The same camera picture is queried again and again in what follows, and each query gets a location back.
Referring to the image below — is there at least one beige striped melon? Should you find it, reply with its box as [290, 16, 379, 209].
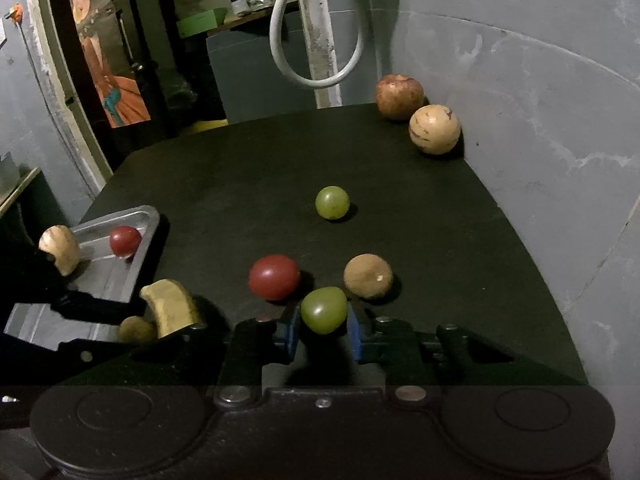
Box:
[409, 105, 461, 156]

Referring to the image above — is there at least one metal tray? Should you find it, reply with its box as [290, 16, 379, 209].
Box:
[4, 205, 161, 351]

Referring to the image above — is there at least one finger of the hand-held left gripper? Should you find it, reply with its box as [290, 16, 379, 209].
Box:
[56, 341, 147, 380]
[47, 294, 129, 322]

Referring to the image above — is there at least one green box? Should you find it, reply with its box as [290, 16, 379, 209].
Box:
[176, 7, 228, 39]

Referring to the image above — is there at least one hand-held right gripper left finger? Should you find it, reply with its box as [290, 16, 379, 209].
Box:
[55, 306, 302, 397]

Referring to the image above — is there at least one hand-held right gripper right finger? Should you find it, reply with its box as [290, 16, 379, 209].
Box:
[347, 305, 586, 403]

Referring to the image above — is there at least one white cable loop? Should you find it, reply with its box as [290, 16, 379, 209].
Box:
[269, 0, 365, 88]

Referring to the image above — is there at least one reddish brown apple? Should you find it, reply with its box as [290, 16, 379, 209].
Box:
[376, 74, 425, 122]

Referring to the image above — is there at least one brown kiwi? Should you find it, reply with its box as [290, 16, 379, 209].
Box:
[118, 316, 158, 345]

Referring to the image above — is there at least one yellow banana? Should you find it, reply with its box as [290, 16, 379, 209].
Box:
[140, 279, 202, 338]

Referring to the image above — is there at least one tan round fruit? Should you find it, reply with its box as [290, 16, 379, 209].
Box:
[343, 254, 394, 301]

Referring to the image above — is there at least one large red tomato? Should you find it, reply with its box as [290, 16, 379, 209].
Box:
[248, 255, 301, 302]

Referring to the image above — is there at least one dark grey cabinet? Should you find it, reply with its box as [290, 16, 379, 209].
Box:
[206, 10, 321, 124]

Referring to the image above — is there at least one small red tomato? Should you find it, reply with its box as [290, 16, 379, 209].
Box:
[109, 226, 143, 259]

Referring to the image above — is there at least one wall poster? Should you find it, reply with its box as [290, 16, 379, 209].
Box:
[64, 0, 152, 128]

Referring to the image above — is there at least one green grape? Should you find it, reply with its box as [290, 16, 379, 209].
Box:
[315, 186, 350, 221]

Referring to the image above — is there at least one pale banana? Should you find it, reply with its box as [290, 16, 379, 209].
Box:
[39, 225, 81, 277]

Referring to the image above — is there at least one green tomato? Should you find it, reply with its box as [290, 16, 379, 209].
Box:
[300, 287, 348, 335]

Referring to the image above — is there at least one white worn post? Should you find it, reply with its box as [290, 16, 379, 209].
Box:
[299, 0, 342, 109]

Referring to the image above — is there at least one wooden shelf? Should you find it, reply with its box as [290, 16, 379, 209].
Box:
[0, 167, 42, 212]

